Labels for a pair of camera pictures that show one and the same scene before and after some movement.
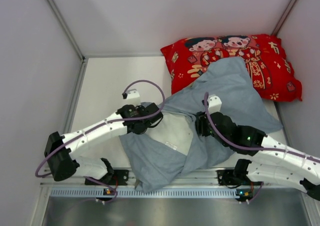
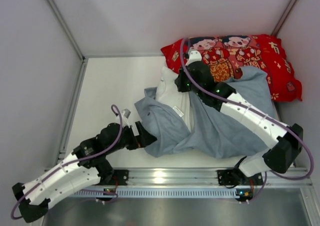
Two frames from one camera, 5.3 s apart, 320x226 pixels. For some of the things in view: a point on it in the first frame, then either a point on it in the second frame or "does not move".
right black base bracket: [227, 177] does not move
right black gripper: [200, 125] -> [181, 81]
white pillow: [174, 131] -> [168, 92]
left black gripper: [155, 115] -> [137, 136]
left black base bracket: [115, 177] does not move
